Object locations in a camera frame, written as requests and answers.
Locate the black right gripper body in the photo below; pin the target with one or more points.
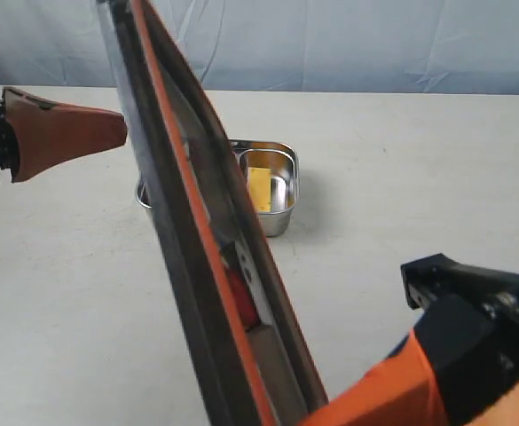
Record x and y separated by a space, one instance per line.
469 330

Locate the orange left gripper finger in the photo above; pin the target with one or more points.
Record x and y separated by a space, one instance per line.
49 133

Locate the dark transparent lunch box lid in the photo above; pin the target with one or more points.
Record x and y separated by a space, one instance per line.
248 352

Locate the yellow toy cheese wedge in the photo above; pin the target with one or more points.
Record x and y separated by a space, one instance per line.
259 186

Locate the stainless steel lunch box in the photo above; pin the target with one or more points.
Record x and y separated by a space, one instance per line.
283 162

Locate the blue wrinkled backdrop cloth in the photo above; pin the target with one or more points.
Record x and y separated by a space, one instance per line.
348 46

